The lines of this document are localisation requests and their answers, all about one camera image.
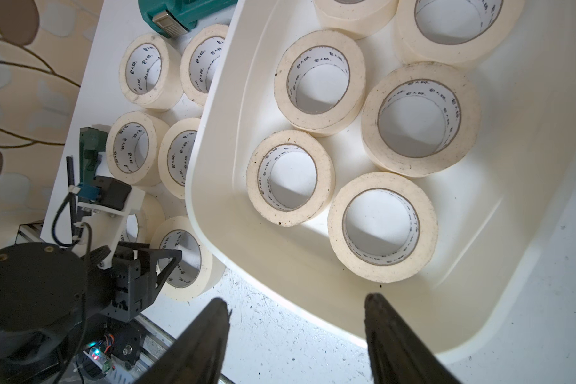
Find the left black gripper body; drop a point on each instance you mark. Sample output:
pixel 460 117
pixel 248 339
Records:
pixel 114 292

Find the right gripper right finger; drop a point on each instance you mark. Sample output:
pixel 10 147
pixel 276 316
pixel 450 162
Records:
pixel 397 354

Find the masking tape roll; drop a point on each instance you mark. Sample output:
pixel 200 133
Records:
pixel 420 119
pixel 383 227
pixel 290 178
pixel 200 60
pixel 456 33
pixel 320 82
pixel 149 73
pixel 356 19
pixel 141 226
pixel 175 153
pixel 198 270
pixel 132 148

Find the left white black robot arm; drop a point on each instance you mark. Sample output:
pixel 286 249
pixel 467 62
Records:
pixel 59 310

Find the white plastic storage tray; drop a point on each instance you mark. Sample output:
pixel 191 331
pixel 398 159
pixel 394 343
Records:
pixel 496 208

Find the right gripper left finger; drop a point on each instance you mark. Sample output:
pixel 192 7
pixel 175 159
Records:
pixel 198 354

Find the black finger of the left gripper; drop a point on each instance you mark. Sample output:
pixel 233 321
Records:
pixel 157 265

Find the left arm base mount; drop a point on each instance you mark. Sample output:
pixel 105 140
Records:
pixel 113 354

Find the green tool case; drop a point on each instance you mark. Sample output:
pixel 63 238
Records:
pixel 173 18

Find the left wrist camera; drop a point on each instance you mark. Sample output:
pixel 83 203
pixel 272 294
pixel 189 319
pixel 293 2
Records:
pixel 105 191

